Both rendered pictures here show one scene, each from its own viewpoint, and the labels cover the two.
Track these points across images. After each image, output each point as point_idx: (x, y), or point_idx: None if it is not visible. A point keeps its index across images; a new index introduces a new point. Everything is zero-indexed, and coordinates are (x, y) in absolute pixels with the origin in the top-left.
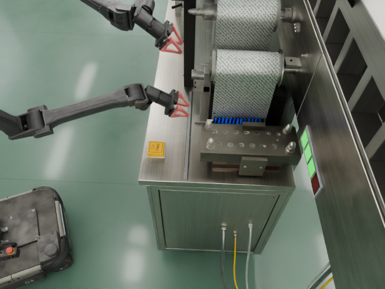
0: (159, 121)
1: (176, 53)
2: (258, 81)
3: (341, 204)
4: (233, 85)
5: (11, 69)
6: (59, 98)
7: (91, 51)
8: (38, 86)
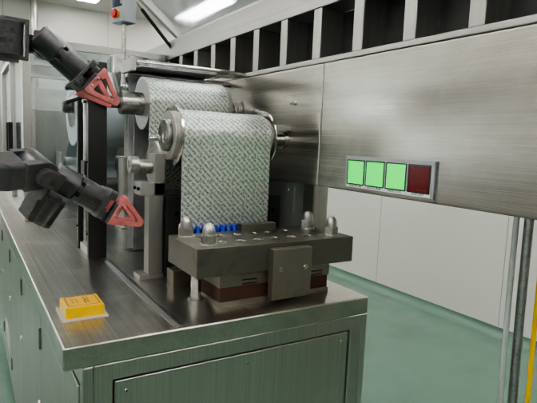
0: (64, 288)
1: (109, 101)
2: (245, 145)
3: (487, 120)
4: (211, 153)
5: None
6: None
7: None
8: None
